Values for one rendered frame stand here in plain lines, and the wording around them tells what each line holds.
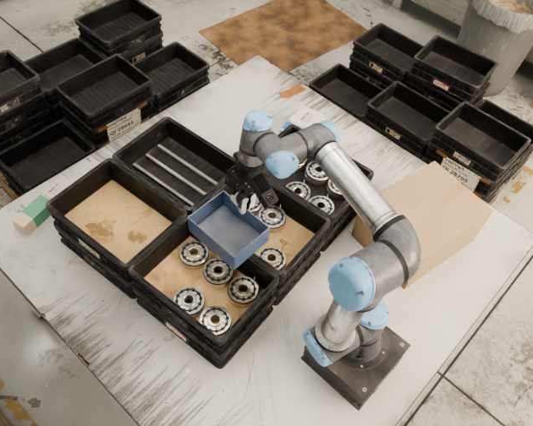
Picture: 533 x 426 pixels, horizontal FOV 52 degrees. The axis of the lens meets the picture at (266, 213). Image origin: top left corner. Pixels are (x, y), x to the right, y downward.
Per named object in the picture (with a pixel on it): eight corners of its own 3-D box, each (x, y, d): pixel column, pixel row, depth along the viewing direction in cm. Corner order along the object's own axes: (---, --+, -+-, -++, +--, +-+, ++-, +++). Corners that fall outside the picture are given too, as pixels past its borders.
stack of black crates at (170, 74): (178, 85, 345) (175, 40, 318) (211, 110, 333) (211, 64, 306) (129, 115, 325) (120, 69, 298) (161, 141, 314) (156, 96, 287)
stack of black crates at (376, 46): (417, 94, 357) (433, 51, 330) (391, 116, 342) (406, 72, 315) (368, 65, 371) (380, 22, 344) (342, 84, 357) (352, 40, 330)
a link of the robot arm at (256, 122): (255, 129, 137) (238, 110, 141) (249, 161, 145) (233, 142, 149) (280, 122, 141) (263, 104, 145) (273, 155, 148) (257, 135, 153)
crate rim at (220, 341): (281, 281, 176) (282, 277, 175) (221, 348, 161) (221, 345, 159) (189, 216, 189) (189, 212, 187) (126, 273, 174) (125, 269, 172)
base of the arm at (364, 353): (390, 346, 176) (397, 332, 168) (356, 372, 170) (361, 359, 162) (359, 311, 183) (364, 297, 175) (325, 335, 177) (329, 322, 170)
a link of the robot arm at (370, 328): (390, 333, 168) (400, 313, 157) (356, 354, 163) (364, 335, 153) (365, 303, 174) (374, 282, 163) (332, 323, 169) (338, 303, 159)
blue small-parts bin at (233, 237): (268, 240, 167) (270, 227, 161) (233, 270, 160) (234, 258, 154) (223, 203, 174) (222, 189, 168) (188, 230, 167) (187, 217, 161)
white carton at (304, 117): (300, 155, 239) (303, 141, 232) (277, 144, 242) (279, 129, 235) (322, 129, 250) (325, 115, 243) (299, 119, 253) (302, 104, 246)
